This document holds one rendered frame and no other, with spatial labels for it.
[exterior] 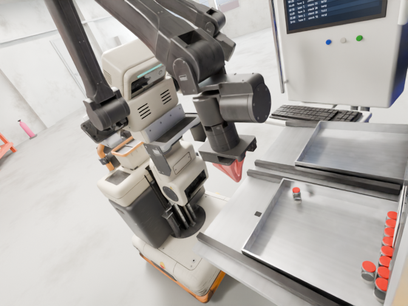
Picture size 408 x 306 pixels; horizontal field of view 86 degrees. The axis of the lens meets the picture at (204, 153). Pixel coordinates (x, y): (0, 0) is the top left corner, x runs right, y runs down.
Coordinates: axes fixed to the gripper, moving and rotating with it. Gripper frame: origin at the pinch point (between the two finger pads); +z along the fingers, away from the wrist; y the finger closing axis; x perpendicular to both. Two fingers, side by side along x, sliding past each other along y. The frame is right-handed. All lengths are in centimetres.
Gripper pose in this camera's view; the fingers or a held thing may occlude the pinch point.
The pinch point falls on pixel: (237, 178)
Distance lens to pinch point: 47.7
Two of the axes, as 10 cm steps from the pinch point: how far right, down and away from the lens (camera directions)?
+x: 6.0, -6.0, 5.4
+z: 3.4, 7.9, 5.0
